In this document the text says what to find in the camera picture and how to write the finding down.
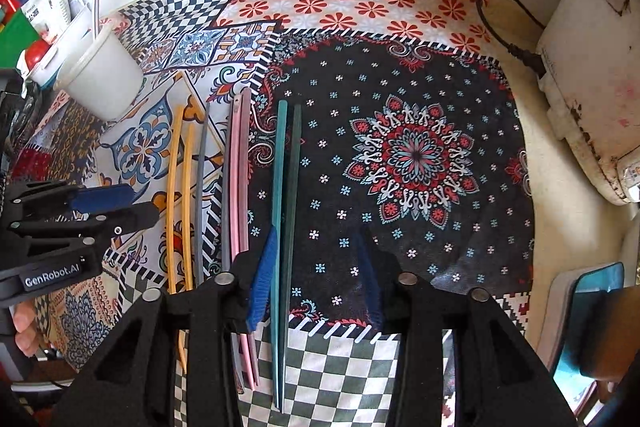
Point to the patchwork patterned tablecloth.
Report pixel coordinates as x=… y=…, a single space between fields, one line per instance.
x=409 y=128

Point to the teal tablet device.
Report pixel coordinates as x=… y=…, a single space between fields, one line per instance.
x=574 y=297

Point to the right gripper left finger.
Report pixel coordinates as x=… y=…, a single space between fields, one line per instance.
x=253 y=274

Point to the red tomato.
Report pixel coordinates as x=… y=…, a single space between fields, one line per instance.
x=35 y=53

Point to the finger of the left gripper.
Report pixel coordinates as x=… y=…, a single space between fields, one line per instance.
x=127 y=220
x=102 y=199

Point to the pink chopstick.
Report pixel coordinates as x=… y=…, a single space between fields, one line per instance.
x=234 y=208
x=244 y=176

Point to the person's left hand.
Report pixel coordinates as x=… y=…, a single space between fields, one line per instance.
x=27 y=337

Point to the teal chopstick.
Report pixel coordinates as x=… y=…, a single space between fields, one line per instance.
x=276 y=219

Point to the white appliance box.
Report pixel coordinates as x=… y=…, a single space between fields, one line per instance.
x=590 y=50

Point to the dark green chopstick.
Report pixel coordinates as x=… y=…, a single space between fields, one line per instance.
x=287 y=247

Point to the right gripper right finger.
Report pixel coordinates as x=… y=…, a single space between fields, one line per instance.
x=379 y=272

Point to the yellow chopstick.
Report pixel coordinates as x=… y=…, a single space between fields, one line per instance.
x=186 y=209
x=170 y=194

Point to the blue perforated basket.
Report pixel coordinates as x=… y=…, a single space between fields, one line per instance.
x=45 y=71

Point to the grey chopstick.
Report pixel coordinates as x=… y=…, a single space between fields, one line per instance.
x=199 y=191

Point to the white plastic cup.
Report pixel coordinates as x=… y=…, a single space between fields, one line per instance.
x=100 y=75

